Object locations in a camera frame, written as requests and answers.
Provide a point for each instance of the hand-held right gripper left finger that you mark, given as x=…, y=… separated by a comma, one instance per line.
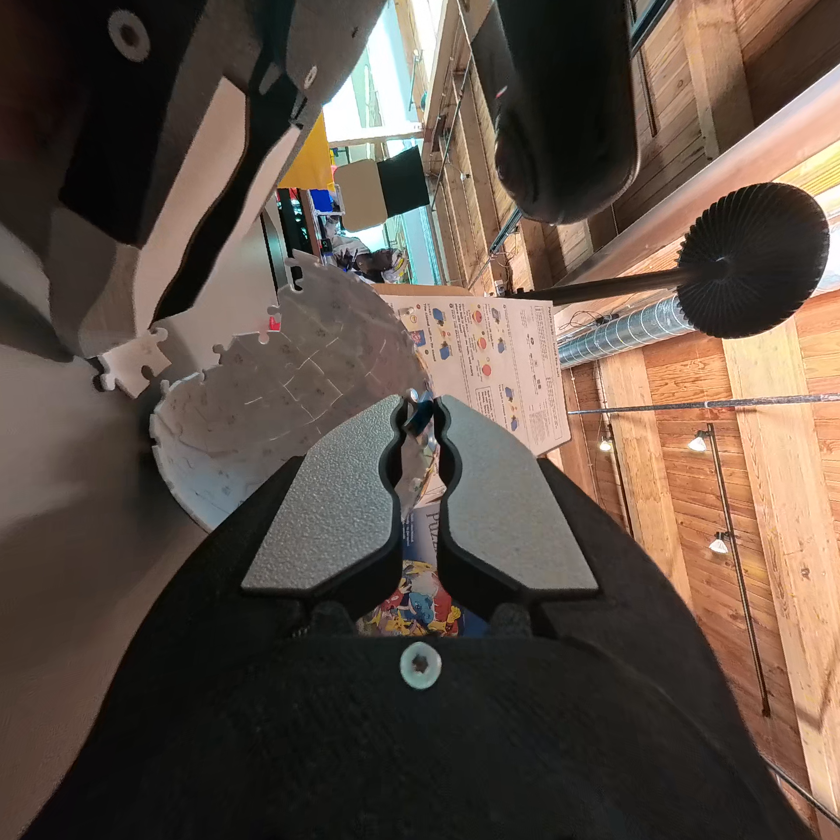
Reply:
x=321, y=512

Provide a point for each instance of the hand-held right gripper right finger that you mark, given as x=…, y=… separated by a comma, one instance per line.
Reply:
x=518, y=518

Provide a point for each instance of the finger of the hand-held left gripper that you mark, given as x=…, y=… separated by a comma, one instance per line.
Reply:
x=98, y=295
x=262, y=190

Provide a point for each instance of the white-backed puzzle piece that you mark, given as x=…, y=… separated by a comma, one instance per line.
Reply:
x=134, y=361

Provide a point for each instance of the colourful puzzle ball shell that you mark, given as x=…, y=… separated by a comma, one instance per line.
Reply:
x=295, y=367

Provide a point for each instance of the blue puzzle box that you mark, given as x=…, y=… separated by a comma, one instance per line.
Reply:
x=420, y=597

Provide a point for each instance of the yellow plastic bin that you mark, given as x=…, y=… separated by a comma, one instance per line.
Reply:
x=308, y=157

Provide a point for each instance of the blue storage crate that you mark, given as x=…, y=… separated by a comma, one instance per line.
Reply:
x=321, y=200

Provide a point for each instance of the beige flat panel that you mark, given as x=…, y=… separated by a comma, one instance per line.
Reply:
x=359, y=197

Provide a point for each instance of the black flat panel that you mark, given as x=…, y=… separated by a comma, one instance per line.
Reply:
x=403, y=180

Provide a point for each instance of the white instruction sheet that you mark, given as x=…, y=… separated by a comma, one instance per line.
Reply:
x=512, y=367

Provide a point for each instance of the wooden sheet board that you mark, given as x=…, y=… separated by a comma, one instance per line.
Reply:
x=420, y=289

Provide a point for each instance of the white track spotlight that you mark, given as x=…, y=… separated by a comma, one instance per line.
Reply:
x=718, y=543
x=699, y=443

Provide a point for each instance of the thin metal rod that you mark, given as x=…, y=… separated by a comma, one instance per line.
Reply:
x=722, y=402

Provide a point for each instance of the black ribbed disc on pole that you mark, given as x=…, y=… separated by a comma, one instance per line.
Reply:
x=754, y=259

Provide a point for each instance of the black metal beam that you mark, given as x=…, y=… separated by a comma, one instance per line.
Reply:
x=722, y=190

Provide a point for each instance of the silver ventilation duct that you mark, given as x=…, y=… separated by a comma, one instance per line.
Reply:
x=623, y=331

